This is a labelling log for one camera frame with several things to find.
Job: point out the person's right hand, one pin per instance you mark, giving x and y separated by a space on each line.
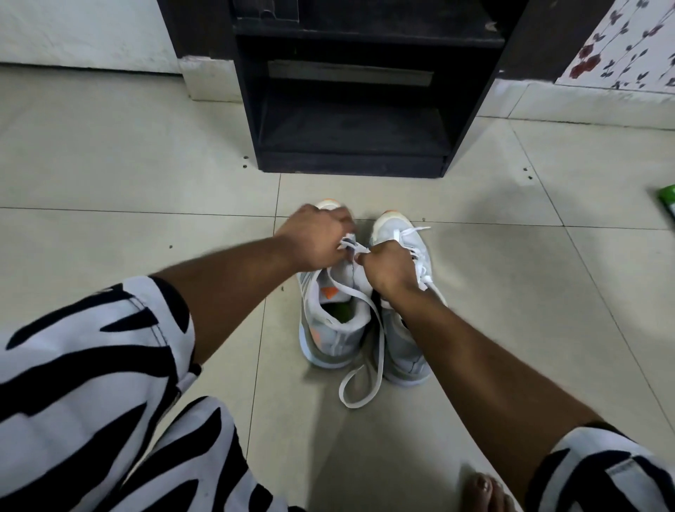
393 269

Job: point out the person's left hand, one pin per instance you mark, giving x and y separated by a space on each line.
316 237

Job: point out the grey sneaker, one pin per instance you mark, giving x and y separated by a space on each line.
332 337
406 353

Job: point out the person's left forearm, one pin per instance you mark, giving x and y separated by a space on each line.
227 295

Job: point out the person's right forearm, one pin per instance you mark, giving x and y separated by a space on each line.
490 390

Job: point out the person's right foot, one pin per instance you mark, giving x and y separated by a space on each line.
485 496

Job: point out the black open shelf box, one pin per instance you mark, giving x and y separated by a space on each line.
353 132

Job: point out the clear plastic box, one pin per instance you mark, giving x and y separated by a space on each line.
263 9

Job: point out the dark brown wooden cabinet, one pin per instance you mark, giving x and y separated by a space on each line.
195 26

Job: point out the zebra striped garment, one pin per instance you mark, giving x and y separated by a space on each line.
79 369

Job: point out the green blue white bottle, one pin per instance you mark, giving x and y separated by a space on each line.
668 200

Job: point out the white floral patterned sheet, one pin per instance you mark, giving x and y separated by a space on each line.
633 47

